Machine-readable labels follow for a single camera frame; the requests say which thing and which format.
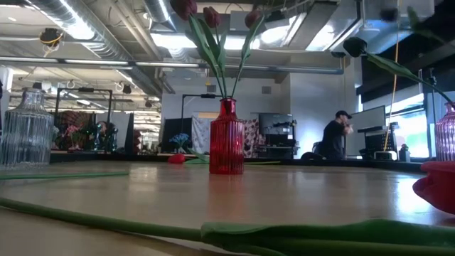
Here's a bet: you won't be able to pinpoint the bright red artificial tulip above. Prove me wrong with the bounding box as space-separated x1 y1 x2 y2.
412 160 455 215
166 148 282 166

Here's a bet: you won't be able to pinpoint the green tulip stem foreground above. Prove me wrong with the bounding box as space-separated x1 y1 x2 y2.
0 197 455 256

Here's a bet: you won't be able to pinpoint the green stem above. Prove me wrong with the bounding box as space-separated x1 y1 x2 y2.
0 171 129 180

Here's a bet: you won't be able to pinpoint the clear ribbed glass vase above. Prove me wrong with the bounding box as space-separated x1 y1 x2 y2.
0 87 55 171

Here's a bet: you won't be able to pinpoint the red ribbed glass vase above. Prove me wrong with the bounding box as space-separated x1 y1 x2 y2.
208 97 246 176

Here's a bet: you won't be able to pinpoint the blue artificial flowers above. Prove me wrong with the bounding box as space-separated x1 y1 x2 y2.
169 132 192 154

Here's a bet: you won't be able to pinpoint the pink ribbed glass vase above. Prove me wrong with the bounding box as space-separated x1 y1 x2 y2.
434 101 455 163

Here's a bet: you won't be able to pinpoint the pink patterned cloth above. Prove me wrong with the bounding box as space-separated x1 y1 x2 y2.
243 119 261 159

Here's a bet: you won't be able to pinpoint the black monitor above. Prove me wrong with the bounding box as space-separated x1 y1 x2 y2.
258 112 294 136

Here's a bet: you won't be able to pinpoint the black upright panel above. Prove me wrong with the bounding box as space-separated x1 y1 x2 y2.
161 117 193 154

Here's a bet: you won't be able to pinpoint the grey ceiling pipe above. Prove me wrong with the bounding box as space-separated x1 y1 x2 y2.
0 55 345 75

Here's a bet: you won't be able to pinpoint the dark office chair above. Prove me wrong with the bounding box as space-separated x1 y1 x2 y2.
300 141 325 161

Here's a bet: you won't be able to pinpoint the ceiling light panel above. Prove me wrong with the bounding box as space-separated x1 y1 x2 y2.
150 33 257 51

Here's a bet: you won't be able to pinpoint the person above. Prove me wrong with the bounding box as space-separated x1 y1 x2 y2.
321 110 354 161

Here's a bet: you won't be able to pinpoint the white board screen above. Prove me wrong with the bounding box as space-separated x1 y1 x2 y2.
343 105 387 157

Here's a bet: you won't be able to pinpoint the black desktop equipment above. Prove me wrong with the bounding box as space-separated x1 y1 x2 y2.
358 124 400 159

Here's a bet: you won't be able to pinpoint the brown patterned backdrop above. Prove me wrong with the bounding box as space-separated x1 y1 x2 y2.
53 110 94 150

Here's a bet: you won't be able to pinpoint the white box device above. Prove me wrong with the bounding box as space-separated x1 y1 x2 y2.
373 149 399 161

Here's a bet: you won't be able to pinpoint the small grey bottle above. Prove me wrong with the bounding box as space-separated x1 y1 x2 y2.
398 143 412 163

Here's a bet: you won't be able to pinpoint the black yellow ceiling device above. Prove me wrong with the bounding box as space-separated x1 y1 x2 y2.
38 27 65 58

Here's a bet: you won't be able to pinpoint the black station frame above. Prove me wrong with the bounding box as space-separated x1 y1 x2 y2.
54 87 114 154
181 93 235 120

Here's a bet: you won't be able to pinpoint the silver spiral ceiling duct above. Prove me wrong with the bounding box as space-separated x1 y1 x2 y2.
28 0 133 62

